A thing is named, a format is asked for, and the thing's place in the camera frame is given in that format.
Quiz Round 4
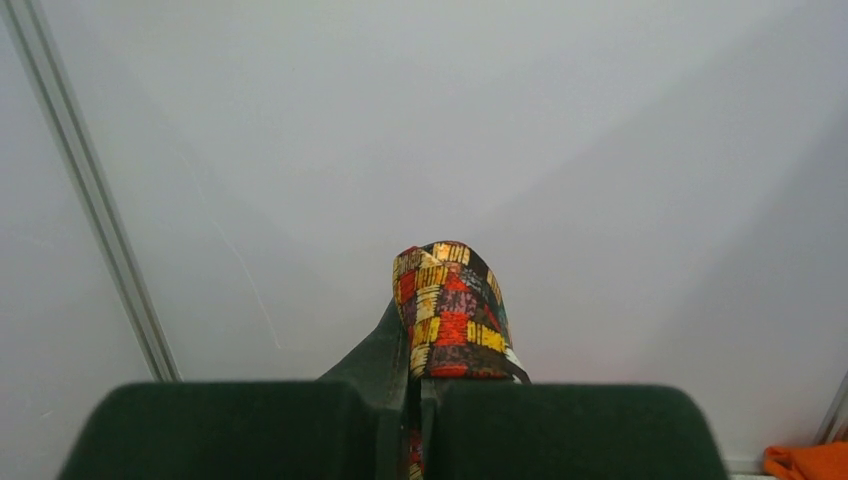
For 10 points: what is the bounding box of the orange cloth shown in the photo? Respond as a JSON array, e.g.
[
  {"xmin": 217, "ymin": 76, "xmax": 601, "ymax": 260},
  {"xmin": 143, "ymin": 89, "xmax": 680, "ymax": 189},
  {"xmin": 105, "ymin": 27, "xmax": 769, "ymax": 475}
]
[{"xmin": 763, "ymin": 442, "xmax": 848, "ymax": 480}]

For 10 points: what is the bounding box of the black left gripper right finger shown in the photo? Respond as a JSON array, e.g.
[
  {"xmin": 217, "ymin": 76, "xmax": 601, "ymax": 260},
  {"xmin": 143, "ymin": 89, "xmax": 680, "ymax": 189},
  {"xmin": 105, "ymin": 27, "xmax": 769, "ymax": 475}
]
[{"xmin": 423, "ymin": 380, "xmax": 728, "ymax": 479}]

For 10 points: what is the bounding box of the red checkered patterned tie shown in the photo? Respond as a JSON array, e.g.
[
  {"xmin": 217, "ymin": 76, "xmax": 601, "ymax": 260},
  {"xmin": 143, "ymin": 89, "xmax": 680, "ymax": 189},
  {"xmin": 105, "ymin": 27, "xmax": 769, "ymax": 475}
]
[{"xmin": 392, "ymin": 241, "xmax": 530, "ymax": 479}]

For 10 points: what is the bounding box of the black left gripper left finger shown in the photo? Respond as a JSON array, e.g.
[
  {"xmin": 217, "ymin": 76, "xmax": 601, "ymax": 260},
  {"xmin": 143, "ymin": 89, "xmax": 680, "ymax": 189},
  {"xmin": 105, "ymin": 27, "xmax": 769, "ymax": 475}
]
[{"xmin": 60, "ymin": 304, "xmax": 408, "ymax": 479}]

